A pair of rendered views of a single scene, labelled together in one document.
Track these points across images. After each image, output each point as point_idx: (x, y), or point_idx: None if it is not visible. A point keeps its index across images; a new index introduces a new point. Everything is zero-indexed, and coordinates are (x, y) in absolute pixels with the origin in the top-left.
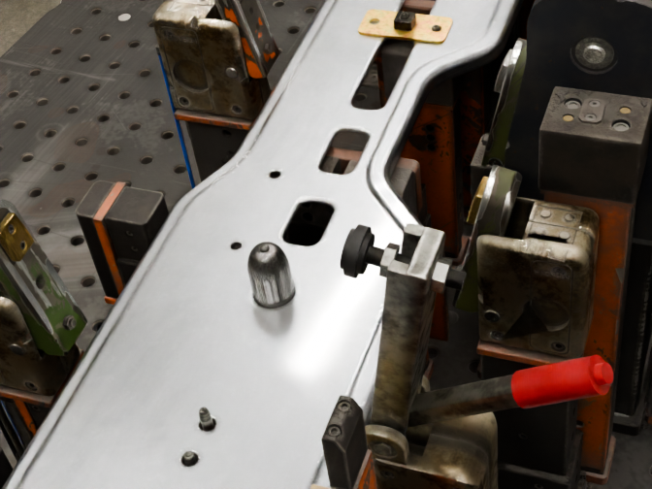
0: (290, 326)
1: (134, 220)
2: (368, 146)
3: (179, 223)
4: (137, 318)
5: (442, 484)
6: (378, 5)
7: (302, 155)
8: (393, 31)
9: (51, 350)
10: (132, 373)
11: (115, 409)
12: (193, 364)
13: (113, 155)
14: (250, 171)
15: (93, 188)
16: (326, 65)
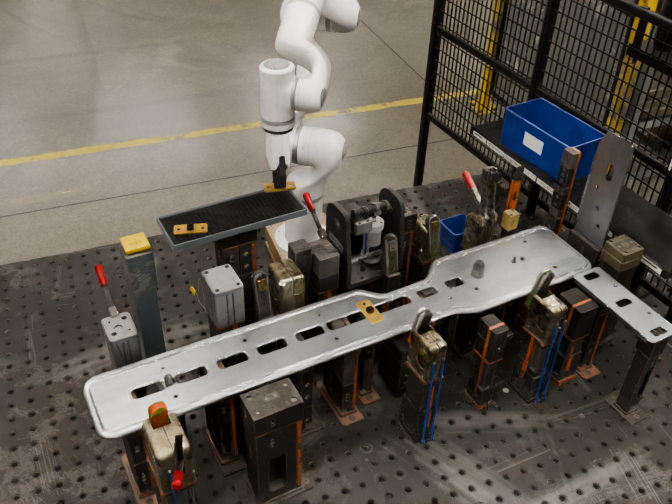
0: None
1: (494, 316)
2: (420, 288)
3: (485, 302)
4: (513, 288)
5: None
6: (366, 324)
7: (438, 297)
8: (375, 311)
9: None
10: (522, 279)
11: (531, 275)
12: (507, 272)
13: None
14: (455, 302)
15: (498, 332)
16: (404, 316)
